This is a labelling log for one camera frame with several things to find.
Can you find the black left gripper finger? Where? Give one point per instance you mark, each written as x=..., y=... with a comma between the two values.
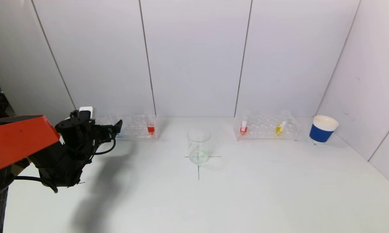
x=117, y=126

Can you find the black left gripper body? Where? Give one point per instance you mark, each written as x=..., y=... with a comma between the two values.
x=81, y=132

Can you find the clear glass beaker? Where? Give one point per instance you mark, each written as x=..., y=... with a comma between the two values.
x=198, y=145

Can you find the blue white paper cup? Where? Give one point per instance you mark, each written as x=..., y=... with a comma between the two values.
x=320, y=133

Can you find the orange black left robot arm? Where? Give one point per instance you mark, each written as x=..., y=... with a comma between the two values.
x=16, y=142

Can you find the red pigment test tube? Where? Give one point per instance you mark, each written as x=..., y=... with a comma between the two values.
x=151, y=129

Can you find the white labelled red pigment tube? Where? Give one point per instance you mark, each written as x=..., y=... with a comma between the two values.
x=243, y=129

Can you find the clear acrylic test tube rack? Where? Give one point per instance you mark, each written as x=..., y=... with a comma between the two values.
x=262, y=127
x=134, y=127

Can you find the yellow pigment test tube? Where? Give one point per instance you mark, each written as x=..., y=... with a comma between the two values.
x=278, y=130

